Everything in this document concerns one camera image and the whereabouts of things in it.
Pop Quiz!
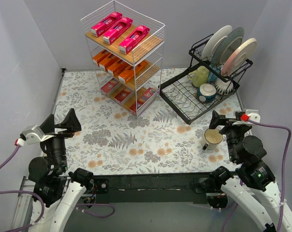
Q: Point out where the red 3D toothpaste box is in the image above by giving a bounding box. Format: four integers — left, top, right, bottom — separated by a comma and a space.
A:
130, 87, 156, 116
101, 78, 121, 97

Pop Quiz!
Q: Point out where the orange toothpaste box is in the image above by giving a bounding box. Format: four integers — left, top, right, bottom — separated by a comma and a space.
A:
118, 60, 148, 84
107, 59, 128, 76
92, 49, 110, 66
99, 53, 119, 71

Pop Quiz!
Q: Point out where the pink toothpaste box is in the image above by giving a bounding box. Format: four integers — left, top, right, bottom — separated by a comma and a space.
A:
90, 12, 123, 37
119, 25, 150, 55
103, 17, 133, 45

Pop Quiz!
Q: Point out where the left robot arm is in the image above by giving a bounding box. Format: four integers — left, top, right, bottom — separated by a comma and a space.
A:
15, 108, 94, 232

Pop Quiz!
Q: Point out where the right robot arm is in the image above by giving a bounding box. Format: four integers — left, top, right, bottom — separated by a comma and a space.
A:
69, 110, 292, 232

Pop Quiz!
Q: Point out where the cream mug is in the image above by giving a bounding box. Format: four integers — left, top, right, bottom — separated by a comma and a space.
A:
201, 129, 223, 150

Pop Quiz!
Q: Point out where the teal spotted bowl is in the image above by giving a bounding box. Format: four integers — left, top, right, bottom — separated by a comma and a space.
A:
197, 84, 217, 103

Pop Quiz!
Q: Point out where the white ribbed bowl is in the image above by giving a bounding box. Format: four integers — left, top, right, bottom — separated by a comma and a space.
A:
213, 79, 234, 96

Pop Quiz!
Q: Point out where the black dish rack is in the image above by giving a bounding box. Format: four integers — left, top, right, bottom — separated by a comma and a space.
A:
160, 34, 253, 125

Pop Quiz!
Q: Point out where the light blue cup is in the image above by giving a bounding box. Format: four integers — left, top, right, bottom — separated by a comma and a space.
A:
207, 66, 221, 83

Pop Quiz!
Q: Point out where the floral table mat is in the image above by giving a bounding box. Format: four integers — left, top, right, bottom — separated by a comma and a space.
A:
55, 71, 236, 175

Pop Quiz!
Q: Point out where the yellow-green mug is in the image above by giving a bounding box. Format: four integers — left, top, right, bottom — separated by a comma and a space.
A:
188, 66, 209, 87

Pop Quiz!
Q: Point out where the pink and cream plate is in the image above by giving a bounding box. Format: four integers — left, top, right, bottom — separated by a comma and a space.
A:
221, 38, 257, 76

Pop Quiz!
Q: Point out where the grey speckled plate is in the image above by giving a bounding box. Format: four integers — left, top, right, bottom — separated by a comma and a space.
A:
210, 27, 244, 67

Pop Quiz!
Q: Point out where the white plate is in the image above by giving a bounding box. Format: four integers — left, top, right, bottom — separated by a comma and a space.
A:
200, 25, 232, 61

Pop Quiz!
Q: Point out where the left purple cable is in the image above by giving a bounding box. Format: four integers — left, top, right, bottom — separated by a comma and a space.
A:
0, 139, 115, 232

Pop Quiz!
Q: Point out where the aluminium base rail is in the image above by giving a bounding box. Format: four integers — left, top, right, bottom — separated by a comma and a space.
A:
12, 175, 292, 232

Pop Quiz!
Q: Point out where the white wire wooden shelf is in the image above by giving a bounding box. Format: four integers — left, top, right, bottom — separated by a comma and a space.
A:
81, 0, 166, 117

